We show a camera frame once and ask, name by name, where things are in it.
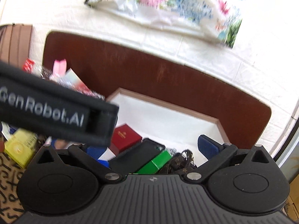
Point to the red jewellery box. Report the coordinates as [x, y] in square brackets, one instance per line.
[123, 138]

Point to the red snack packet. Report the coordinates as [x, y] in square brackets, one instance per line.
[28, 65]

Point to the pink paper packet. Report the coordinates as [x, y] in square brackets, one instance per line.
[59, 67]

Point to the green small box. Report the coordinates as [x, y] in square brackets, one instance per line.
[155, 164]

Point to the yellow medicine box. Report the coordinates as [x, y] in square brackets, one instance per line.
[21, 147]

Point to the letter print table cloth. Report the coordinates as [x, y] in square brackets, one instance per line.
[11, 173]

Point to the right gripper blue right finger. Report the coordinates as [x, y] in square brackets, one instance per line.
[218, 157]

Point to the floral fabric cloth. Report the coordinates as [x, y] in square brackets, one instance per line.
[217, 21]

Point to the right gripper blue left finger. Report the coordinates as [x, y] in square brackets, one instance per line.
[88, 157]

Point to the dark brown headboard panel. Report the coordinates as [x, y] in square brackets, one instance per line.
[104, 67]

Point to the brown cardboard storage box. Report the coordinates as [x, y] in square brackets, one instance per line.
[173, 126]

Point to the blue white carton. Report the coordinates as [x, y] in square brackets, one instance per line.
[101, 155]

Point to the black phone case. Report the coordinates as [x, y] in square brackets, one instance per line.
[134, 158]

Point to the brown paper shopping bag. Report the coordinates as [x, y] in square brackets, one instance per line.
[15, 43]

